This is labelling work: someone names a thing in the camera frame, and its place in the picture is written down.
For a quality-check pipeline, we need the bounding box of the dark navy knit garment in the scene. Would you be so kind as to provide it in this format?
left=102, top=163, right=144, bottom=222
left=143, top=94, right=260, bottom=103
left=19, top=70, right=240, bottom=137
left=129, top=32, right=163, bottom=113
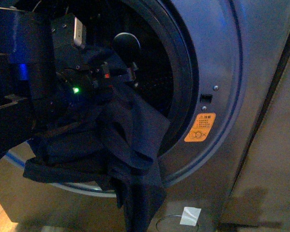
left=23, top=83, right=173, bottom=232

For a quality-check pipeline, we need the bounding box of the round drain filter cover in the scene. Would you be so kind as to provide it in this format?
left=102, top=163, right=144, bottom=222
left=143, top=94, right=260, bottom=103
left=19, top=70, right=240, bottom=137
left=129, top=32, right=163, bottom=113
left=155, top=215, right=199, bottom=232

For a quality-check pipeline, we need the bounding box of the white paper label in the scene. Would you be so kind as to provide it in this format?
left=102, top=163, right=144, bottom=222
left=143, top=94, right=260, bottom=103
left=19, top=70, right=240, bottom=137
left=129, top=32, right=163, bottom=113
left=180, top=206, right=201, bottom=226

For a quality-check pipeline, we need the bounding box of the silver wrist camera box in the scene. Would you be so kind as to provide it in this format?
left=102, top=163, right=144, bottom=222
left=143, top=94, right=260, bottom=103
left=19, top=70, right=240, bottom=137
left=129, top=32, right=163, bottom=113
left=73, top=17, right=86, bottom=48

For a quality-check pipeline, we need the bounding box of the black rubber door gasket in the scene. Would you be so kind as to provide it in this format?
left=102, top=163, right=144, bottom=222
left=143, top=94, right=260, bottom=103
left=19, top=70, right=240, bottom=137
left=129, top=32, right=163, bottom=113
left=124, top=0, right=198, bottom=154

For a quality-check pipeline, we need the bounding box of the orange warning sticker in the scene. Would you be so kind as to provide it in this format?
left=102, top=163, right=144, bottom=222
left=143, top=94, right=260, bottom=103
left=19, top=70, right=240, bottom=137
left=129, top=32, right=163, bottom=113
left=184, top=113, right=216, bottom=142

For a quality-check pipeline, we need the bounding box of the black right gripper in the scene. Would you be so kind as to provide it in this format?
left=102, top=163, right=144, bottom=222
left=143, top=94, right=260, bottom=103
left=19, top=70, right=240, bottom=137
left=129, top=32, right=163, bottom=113
left=51, top=14, right=137, bottom=96

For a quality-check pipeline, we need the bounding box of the steel washing machine drum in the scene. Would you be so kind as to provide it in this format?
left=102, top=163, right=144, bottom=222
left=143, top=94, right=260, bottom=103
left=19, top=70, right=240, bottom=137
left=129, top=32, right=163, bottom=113
left=32, top=0, right=173, bottom=113

